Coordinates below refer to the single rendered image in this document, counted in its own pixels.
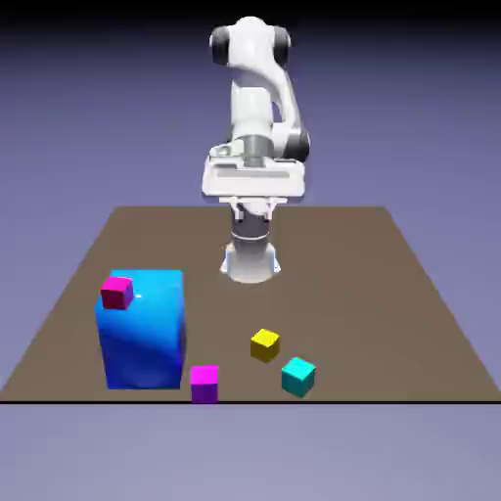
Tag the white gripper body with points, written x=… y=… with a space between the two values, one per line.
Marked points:
x=252 y=186

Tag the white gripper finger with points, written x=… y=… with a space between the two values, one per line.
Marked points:
x=268 y=211
x=237 y=211

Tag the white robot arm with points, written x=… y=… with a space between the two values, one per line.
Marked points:
x=250 y=58

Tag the small yellow cube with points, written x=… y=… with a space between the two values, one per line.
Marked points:
x=264 y=344

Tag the small pink-red cube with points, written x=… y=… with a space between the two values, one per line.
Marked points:
x=115 y=295

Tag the small cyan cube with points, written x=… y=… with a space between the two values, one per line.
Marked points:
x=298 y=376

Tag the small magenta cube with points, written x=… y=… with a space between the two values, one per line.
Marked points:
x=204 y=383

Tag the large blue box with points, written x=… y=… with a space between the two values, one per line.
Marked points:
x=145 y=340

